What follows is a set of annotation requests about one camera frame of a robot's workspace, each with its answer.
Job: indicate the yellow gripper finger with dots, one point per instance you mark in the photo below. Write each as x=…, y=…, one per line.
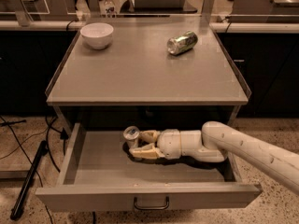
x=149, y=136
x=149, y=152

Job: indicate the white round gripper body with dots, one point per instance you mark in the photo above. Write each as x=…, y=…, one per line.
x=169, y=144

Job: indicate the blue silver redbull can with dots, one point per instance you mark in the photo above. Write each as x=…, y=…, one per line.
x=131, y=136

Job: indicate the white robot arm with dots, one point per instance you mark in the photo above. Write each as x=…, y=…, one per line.
x=212, y=143

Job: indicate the grey cabinet with glass top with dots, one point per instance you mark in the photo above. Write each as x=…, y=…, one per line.
x=137, y=69

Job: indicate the open grey top drawer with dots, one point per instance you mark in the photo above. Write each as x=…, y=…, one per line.
x=98, y=175

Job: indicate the green soda can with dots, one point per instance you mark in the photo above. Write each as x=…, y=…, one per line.
x=180, y=44

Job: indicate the white ceramic bowl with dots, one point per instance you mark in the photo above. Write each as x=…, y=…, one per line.
x=97, y=35

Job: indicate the clear plastic water bottle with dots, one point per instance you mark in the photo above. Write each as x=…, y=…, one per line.
x=110, y=8

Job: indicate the silver hp laptop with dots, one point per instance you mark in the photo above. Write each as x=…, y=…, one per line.
x=157, y=6

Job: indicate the black bar on floor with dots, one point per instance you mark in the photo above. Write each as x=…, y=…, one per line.
x=16, y=211

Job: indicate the black metal drawer handle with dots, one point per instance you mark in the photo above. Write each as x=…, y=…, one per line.
x=151, y=204

